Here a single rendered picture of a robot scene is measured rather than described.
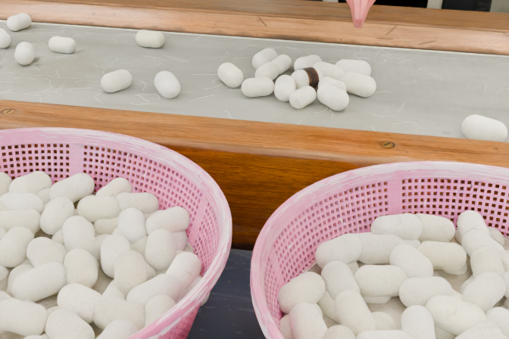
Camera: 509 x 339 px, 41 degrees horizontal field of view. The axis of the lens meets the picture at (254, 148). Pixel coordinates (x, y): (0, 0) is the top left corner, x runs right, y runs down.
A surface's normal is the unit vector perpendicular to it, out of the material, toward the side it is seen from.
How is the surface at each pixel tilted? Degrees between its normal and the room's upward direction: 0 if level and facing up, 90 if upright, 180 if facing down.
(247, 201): 90
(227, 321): 0
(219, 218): 75
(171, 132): 0
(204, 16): 45
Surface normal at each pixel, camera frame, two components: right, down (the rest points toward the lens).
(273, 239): 0.92, -0.07
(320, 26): -0.08, -0.33
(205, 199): -0.87, -0.14
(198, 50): 0.03, -0.90
